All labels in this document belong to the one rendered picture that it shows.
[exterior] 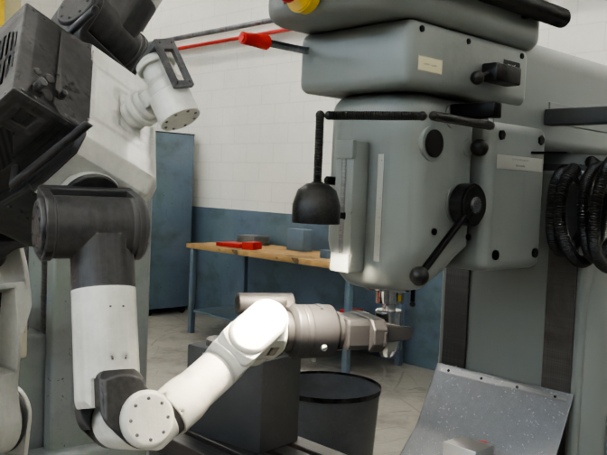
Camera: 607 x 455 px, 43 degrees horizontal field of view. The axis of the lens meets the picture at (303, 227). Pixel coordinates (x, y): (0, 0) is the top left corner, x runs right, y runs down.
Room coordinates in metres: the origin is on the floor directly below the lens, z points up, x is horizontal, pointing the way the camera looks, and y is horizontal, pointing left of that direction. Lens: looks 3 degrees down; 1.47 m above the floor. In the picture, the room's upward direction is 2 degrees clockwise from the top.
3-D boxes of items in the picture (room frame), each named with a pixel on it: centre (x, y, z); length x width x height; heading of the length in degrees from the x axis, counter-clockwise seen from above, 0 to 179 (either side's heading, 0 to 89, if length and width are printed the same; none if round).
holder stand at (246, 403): (1.63, 0.12, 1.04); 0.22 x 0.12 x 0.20; 51
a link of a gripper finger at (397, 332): (1.30, -0.16, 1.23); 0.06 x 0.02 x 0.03; 111
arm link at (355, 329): (1.29, -0.07, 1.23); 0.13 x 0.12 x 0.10; 21
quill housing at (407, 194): (1.33, -0.16, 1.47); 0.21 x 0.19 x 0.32; 44
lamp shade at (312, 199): (1.16, -0.02, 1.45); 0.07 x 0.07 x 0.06
